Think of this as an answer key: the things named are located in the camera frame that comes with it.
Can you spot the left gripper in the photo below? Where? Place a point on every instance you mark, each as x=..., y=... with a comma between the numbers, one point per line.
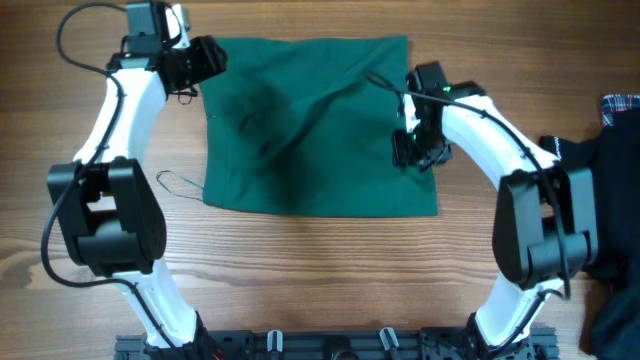
x=208, y=63

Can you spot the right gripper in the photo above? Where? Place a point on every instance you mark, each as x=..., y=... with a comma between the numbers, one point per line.
x=402, y=157

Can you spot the green cloth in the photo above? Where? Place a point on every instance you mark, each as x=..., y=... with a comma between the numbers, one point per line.
x=295, y=128

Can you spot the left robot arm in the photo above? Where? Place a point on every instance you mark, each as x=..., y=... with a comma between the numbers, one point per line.
x=106, y=226

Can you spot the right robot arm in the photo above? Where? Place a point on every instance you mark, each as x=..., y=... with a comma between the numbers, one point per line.
x=544, y=228

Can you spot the black garment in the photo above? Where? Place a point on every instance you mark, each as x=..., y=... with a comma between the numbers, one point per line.
x=613, y=158

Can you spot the plaid fabric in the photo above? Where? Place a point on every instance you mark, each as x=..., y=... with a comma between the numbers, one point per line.
x=611, y=104

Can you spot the black mounting rail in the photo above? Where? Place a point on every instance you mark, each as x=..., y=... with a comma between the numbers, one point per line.
x=427, y=343

